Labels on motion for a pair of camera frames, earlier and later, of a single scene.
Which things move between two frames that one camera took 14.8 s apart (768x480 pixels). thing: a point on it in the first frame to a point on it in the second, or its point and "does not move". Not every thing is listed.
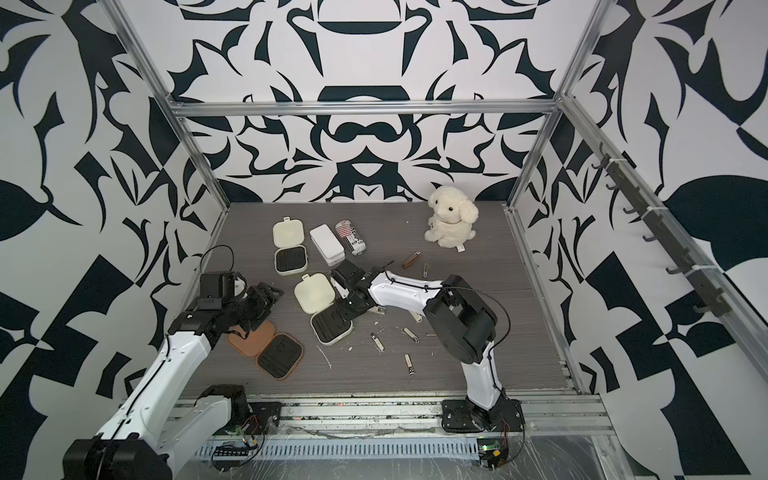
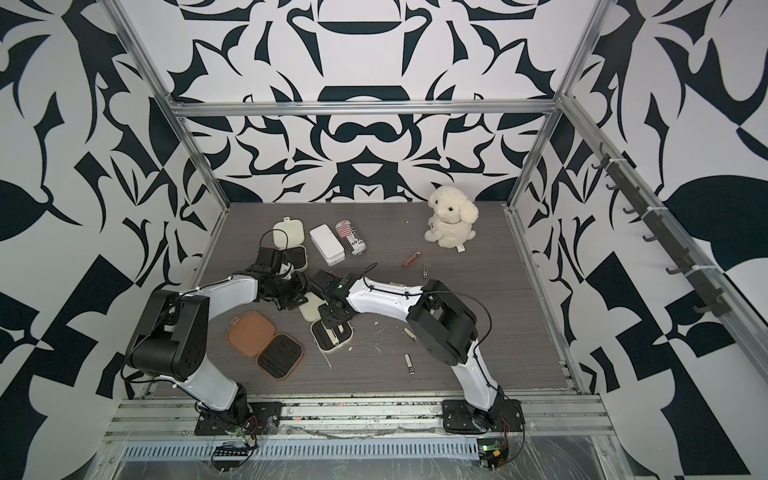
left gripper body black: [256, 306] to [290, 291]
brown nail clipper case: [277, 354] does not move
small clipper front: [409, 363] does not move
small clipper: [415, 338] does not move
